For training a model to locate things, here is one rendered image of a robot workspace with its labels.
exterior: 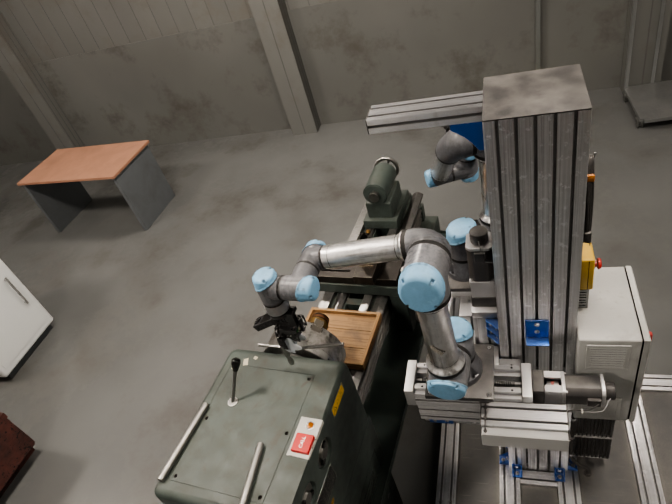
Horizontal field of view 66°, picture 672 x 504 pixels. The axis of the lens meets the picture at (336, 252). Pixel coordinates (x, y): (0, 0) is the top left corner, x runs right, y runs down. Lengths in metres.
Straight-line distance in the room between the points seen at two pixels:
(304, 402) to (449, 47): 4.46
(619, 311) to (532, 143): 0.77
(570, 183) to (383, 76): 4.51
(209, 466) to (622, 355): 1.37
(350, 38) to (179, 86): 2.18
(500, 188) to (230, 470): 1.17
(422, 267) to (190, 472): 1.01
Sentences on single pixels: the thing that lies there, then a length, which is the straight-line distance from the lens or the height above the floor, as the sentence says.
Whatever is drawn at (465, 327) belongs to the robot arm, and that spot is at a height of 1.39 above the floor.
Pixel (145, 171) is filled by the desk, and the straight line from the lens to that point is 5.67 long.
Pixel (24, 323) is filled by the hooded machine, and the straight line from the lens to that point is 4.90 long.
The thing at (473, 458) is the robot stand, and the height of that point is 0.21.
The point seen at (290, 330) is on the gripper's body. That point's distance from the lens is 1.66.
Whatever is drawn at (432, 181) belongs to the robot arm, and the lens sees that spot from 2.18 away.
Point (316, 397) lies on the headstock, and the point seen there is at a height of 1.26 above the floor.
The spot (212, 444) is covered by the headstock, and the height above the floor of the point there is 1.25.
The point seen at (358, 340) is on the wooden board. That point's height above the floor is 0.88.
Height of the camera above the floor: 2.69
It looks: 39 degrees down
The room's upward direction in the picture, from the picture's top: 19 degrees counter-clockwise
